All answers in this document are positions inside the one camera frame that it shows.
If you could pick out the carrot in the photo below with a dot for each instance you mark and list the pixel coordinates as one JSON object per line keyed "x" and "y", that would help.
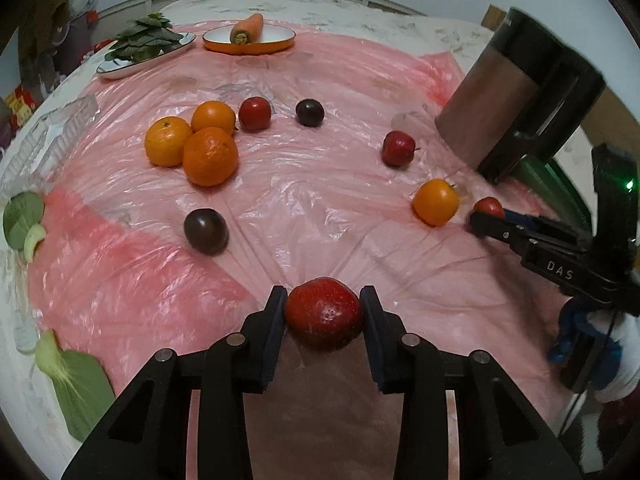
{"x": 248, "y": 31}

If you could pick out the green leafy vegetables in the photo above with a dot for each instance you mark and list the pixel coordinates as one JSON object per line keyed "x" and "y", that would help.
{"x": 144, "y": 38}

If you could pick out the small red apple gripped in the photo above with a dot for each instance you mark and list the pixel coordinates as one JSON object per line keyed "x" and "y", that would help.
{"x": 490, "y": 205}

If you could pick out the large red apple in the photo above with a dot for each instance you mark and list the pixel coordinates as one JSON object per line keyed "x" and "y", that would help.
{"x": 323, "y": 314}

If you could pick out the bok choy leaf lower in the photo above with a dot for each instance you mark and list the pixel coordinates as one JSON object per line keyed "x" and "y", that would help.
{"x": 80, "y": 384}

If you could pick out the floral bed duvet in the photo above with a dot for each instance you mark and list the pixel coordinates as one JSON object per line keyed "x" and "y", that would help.
{"x": 320, "y": 15}

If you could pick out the dark plum back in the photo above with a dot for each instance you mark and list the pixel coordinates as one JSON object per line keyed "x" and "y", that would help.
{"x": 309, "y": 113}

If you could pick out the bok choy leaf upper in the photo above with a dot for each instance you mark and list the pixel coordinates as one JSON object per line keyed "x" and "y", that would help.
{"x": 21, "y": 223}

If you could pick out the orange back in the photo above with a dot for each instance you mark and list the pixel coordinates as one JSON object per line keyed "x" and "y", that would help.
{"x": 214, "y": 114}

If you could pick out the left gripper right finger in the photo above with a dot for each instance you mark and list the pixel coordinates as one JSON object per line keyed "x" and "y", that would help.
{"x": 382, "y": 332}

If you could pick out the small orange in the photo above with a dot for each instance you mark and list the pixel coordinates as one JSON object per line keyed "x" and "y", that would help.
{"x": 435, "y": 202}

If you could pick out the dark plum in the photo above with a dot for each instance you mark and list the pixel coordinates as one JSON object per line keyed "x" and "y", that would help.
{"x": 206, "y": 231}
{"x": 309, "y": 113}

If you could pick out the wooden headboard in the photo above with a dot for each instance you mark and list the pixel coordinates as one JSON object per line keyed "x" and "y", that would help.
{"x": 615, "y": 110}

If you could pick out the green tray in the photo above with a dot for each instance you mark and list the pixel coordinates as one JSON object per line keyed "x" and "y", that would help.
{"x": 549, "y": 181}

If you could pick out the pink plastic sheet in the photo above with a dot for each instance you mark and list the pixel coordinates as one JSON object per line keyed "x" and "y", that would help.
{"x": 300, "y": 199}

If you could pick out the black and copper canister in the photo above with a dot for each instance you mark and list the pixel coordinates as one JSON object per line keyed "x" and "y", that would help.
{"x": 467, "y": 126}

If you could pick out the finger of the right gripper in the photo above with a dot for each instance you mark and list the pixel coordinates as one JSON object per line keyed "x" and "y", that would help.
{"x": 538, "y": 224}
{"x": 505, "y": 231}

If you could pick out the bok choy leaf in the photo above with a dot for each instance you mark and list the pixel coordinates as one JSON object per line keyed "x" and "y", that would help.
{"x": 21, "y": 223}
{"x": 80, "y": 384}

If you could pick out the large orange front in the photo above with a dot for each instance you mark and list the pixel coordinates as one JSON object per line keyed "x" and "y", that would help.
{"x": 210, "y": 157}

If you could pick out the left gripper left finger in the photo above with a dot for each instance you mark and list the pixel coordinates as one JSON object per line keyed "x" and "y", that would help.
{"x": 263, "y": 332}

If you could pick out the gloved right hand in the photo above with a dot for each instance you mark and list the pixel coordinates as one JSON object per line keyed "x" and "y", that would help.
{"x": 599, "y": 350}

